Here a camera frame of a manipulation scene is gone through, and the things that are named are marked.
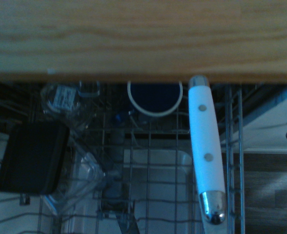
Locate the white rectangular dish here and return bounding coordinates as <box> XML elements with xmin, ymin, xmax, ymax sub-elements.
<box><xmin>60</xmin><ymin>149</ymin><xmax>195</xmax><ymax>234</ymax></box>

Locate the blue cup with white rim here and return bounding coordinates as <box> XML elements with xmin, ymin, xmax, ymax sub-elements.
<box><xmin>126</xmin><ymin>80</ymin><xmax>184</xmax><ymax>117</ymax></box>

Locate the clear glass jar with label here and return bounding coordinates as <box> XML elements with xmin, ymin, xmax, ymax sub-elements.
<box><xmin>40</xmin><ymin>82</ymin><xmax>96</xmax><ymax>128</ymax></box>

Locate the metal wire dishwasher rack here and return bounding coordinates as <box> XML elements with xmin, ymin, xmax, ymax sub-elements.
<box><xmin>0</xmin><ymin>81</ymin><xmax>247</xmax><ymax>234</ymax></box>

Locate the black square container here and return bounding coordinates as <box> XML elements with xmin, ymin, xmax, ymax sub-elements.
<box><xmin>0</xmin><ymin>121</ymin><xmax>71</xmax><ymax>196</ymax></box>

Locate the white cabinet drawer front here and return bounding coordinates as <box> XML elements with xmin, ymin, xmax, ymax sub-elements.
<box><xmin>218</xmin><ymin>83</ymin><xmax>287</xmax><ymax>154</ymax></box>

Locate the clear plastic container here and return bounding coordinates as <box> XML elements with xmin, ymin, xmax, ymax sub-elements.
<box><xmin>41</xmin><ymin>136</ymin><xmax>108</xmax><ymax>215</ymax></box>

